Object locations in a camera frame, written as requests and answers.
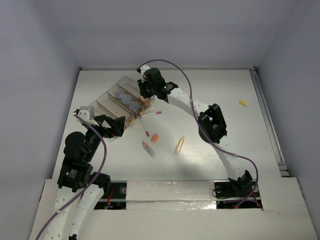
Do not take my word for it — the orange highlighter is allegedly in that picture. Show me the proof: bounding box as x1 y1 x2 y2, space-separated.
139 96 147 103

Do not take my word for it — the clear tape roll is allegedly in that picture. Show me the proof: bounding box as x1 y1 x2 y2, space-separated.
113 88 125 99

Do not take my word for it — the yellow highlighter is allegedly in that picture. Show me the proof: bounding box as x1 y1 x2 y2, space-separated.
173 136 185 155

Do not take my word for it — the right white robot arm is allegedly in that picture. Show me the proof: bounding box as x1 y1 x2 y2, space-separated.
137 64 253 197

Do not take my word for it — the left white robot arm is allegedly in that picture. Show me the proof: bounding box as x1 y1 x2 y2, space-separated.
36 112 126 240

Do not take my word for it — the clear brown compartment organizer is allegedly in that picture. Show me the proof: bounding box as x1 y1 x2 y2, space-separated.
90 76 155 129

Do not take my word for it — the white pink-capped pen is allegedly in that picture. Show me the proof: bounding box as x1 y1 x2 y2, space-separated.
140 111 162 119

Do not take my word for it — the white red-capped pen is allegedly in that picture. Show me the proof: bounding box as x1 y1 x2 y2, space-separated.
140 117 150 137

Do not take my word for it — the grey orange-tipped marker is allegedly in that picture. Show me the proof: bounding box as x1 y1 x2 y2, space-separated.
142 141 156 158

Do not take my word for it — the small orange eraser cap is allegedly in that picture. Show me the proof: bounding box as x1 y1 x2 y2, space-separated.
151 134 159 143

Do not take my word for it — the yellow eraser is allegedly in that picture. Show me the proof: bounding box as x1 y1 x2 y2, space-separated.
239 99 248 107

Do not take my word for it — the silver taped front board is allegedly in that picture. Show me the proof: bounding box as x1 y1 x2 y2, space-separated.
125 180 217 211

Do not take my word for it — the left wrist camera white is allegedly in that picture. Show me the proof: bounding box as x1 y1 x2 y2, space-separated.
72 106 95 123

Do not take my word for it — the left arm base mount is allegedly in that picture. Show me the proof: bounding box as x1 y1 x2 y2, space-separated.
94 181 127 210

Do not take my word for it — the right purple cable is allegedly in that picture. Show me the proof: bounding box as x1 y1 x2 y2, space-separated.
139 59 260 210

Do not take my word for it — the purple cable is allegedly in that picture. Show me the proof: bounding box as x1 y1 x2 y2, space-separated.
33 114 108 240
139 59 260 210

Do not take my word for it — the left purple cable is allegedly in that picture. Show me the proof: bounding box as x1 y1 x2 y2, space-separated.
33 114 108 240

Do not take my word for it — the aluminium rail right edge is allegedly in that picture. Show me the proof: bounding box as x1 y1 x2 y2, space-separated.
249 67 290 178

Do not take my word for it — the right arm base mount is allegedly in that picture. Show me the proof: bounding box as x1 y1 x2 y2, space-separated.
211 170 263 209

